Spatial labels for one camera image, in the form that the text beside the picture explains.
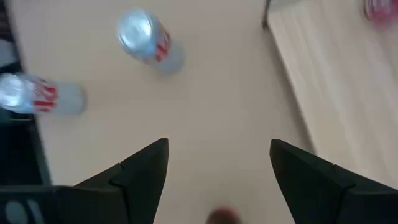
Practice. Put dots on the red cola can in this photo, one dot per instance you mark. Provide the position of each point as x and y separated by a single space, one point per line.
382 12

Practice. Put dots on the tan work surface board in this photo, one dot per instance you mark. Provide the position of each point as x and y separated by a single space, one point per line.
202 109

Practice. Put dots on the light wooden shelf board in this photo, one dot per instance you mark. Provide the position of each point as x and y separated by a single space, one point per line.
342 77

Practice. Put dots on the silver diet cola can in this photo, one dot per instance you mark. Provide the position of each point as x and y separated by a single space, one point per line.
31 93
146 40

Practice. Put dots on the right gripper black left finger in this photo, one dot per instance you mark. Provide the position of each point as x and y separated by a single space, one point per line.
133 186

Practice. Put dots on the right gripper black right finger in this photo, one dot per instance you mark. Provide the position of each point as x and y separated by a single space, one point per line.
326 193

